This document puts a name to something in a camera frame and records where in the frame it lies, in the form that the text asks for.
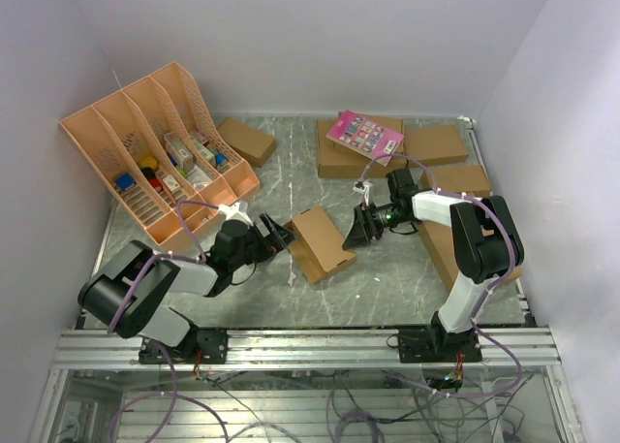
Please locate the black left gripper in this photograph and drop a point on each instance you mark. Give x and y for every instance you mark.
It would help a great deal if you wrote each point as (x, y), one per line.
(268, 245)

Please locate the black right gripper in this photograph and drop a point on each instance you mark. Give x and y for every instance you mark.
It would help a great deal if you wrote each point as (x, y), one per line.
(358, 233)

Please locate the cardboard box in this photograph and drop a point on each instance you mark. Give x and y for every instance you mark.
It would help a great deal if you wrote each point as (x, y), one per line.
(317, 245)

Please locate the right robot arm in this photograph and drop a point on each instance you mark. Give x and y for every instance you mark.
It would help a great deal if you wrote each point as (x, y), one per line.
(465, 301)

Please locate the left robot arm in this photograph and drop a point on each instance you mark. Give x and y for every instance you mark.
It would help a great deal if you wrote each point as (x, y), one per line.
(127, 294)

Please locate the large brown box under book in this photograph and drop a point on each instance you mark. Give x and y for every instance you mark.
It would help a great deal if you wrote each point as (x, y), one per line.
(335, 161)

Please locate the big brown box front right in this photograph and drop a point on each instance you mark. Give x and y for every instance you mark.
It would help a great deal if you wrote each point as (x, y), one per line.
(436, 249)

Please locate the small brown box by organizer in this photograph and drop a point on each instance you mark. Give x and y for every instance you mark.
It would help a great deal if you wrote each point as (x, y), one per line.
(253, 145)

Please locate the brown box back right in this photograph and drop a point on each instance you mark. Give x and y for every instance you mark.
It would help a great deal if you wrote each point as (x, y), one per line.
(435, 145)

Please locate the small brown box right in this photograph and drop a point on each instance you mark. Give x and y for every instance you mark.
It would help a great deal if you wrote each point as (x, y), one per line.
(471, 179)

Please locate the pink children's book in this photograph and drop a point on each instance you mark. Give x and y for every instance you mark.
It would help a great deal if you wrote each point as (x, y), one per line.
(365, 136)

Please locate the small printed carton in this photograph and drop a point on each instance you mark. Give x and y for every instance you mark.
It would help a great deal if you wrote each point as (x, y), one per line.
(177, 149)

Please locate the red toy block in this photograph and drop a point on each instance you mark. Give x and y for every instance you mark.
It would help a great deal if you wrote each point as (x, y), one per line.
(155, 183)

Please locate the peach plastic file organizer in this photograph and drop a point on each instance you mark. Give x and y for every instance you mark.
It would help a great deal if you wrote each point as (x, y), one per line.
(115, 133)

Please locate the yellow toy block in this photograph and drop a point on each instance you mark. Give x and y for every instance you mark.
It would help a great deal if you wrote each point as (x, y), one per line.
(149, 162)

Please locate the blue toy block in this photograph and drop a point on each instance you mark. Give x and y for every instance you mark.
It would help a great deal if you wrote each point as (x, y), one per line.
(124, 182)

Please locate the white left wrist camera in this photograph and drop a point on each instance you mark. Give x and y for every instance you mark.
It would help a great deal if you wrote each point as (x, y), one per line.
(237, 211)

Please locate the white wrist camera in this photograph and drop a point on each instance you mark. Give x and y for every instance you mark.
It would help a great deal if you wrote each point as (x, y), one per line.
(237, 211)
(364, 189)

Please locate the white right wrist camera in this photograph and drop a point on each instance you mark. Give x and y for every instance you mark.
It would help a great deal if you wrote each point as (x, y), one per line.
(364, 189)

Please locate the aluminium mounting rail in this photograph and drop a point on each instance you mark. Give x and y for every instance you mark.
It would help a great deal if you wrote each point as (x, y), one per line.
(304, 349)

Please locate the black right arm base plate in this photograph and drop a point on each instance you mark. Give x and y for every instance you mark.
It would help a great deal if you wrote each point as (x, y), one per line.
(427, 344)

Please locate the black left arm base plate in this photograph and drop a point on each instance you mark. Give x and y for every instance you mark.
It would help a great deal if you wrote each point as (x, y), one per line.
(202, 346)

